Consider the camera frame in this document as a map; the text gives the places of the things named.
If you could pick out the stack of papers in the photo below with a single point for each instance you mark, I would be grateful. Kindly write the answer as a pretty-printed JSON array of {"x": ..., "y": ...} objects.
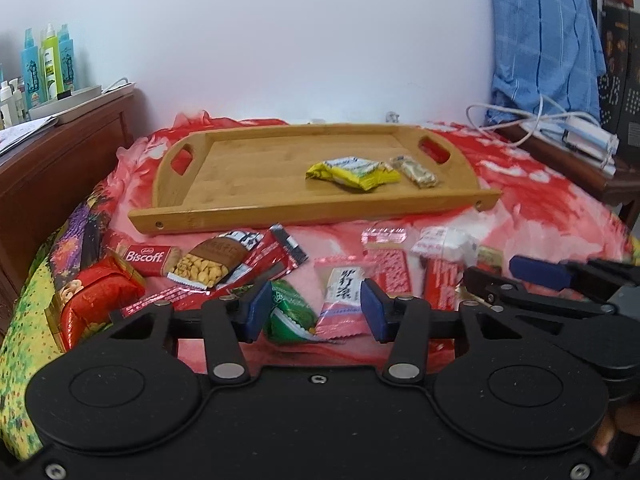
[{"x": 25, "y": 132}]

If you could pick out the white wall plug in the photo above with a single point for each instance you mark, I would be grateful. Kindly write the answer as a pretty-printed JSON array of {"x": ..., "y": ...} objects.
[{"x": 392, "y": 116}]

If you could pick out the clear nut bar packet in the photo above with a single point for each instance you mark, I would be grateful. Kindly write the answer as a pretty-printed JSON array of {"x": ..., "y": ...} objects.
[{"x": 415, "y": 172}]

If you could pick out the red printed blanket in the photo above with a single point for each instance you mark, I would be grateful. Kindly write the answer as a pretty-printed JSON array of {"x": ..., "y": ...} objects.
[{"x": 540, "y": 210}]

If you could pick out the wooden tray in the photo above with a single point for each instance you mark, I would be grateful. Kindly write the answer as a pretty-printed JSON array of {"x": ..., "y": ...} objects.
[{"x": 250, "y": 175}]

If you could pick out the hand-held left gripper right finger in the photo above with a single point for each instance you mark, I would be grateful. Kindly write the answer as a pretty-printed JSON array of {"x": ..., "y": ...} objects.
[{"x": 376, "y": 310}]

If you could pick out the brown peanut packet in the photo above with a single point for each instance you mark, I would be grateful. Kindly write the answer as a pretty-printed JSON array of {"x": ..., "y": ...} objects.
[{"x": 210, "y": 262}]

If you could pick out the large red foil bag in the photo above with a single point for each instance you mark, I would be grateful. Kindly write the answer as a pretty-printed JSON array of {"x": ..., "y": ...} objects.
[{"x": 95, "y": 300}]

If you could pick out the brown wooden cabinet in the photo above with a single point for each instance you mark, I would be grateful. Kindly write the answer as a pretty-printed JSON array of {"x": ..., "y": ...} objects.
[{"x": 60, "y": 175}]

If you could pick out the small white bottle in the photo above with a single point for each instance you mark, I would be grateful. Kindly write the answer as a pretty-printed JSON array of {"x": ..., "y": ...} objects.
[
  {"x": 18, "y": 102},
  {"x": 5, "y": 107}
]

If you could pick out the person's right hand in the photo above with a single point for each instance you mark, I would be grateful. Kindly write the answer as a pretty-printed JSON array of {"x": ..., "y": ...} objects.
[{"x": 606, "y": 435}]

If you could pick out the blue checked cloth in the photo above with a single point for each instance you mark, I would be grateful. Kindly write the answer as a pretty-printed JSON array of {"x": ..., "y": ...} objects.
[{"x": 540, "y": 35}]

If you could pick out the red biscuit packet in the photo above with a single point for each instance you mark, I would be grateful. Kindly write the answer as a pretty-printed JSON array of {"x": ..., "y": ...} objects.
[{"x": 147, "y": 259}]

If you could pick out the pink snack packet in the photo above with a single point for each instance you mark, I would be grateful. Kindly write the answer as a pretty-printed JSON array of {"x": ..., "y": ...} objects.
[{"x": 342, "y": 290}]

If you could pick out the yellow snack packet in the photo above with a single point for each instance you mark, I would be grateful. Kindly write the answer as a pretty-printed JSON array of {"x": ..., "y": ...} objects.
[{"x": 357, "y": 172}]

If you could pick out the white flat tray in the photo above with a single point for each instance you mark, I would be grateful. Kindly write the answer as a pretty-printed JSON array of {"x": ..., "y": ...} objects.
[{"x": 67, "y": 105}]

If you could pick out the blue spray bottle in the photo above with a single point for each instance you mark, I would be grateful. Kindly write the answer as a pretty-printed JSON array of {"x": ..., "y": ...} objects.
[
  {"x": 66, "y": 60},
  {"x": 33, "y": 70}
]

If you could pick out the white snack packet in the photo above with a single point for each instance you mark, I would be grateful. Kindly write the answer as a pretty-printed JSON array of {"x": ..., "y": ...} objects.
[{"x": 445, "y": 244}]

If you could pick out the red stick packet black end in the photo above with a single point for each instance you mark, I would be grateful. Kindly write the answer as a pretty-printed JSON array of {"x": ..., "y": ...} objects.
[{"x": 280, "y": 255}]

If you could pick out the clear red wafer packet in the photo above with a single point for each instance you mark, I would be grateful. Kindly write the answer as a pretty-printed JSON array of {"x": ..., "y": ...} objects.
[{"x": 387, "y": 260}]

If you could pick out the green snack packet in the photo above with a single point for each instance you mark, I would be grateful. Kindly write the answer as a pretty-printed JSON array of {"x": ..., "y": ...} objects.
[{"x": 290, "y": 315}]

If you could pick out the green spray bottle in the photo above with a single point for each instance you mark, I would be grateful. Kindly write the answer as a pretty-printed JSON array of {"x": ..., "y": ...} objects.
[{"x": 50, "y": 65}]

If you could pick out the red snack packet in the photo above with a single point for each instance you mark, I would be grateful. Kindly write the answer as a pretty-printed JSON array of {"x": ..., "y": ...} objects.
[{"x": 442, "y": 282}]

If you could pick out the dark wooden nightstand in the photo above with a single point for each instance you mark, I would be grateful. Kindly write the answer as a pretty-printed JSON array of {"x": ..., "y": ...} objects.
[{"x": 575, "y": 170}]

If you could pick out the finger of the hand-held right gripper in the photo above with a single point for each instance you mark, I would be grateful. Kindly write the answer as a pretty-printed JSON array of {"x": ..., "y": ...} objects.
[
  {"x": 537, "y": 267},
  {"x": 500, "y": 294}
]

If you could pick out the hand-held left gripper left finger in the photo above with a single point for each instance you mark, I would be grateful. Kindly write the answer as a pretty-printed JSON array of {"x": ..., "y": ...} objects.
[{"x": 256, "y": 310}]

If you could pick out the small red gold packet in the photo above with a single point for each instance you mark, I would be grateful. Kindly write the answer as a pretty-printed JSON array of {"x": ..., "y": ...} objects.
[{"x": 490, "y": 259}]

